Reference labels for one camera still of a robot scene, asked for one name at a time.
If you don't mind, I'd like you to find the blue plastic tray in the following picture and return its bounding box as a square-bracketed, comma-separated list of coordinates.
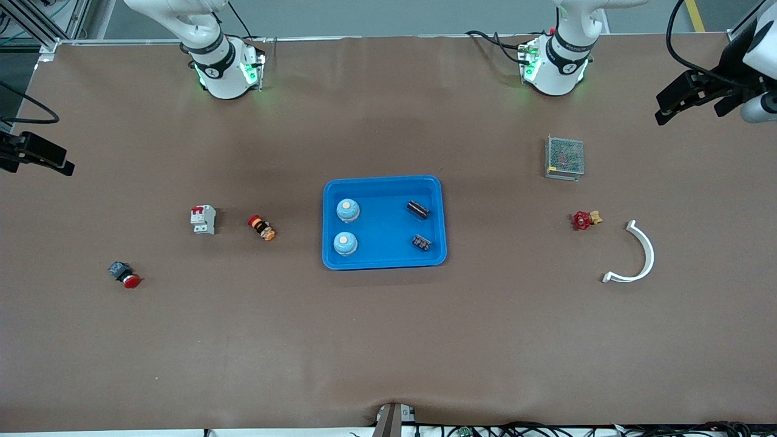
[322, 175, 448, 270]

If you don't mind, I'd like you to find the metal mesh power supply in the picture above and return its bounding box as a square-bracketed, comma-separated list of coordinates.
[545, 135, 586, 181]

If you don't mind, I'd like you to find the red mushroom button dark body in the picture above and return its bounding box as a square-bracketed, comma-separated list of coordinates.
[107, 261, 142, 289]

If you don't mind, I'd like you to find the white curved plastic clamp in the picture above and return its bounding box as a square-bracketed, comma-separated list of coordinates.
[601, 219, 656, 284]

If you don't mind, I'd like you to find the red orange push button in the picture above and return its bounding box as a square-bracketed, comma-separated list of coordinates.
[247, 214, 276, 242]

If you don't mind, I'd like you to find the aluminium frame post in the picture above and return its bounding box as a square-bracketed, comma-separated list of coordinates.
[0, 0, 92, 61]
[728, 12, 759, 44]

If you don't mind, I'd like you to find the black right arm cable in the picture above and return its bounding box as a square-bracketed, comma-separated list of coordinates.
[0, 82, 60, 125]

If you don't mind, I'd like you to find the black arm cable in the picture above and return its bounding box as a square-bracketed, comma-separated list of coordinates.
[0, 82, 60, 125]
[667, 0, 747, 86]

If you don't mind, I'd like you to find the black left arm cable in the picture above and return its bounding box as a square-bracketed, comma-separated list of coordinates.
[667, 0, 747, 86]

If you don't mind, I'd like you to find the white circuit breaker red switch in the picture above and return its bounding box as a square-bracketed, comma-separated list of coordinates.
[190, 205, 217, 235]

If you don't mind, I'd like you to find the black base cable bundle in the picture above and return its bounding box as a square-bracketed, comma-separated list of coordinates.
[466, 29, 529, 64]

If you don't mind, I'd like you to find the black floor cable bundle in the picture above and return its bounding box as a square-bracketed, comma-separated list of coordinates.
[416, 421, 777, 437]

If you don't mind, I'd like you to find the brown table edge bracket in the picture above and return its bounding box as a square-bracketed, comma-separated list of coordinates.
[372, 402, 417, 437]

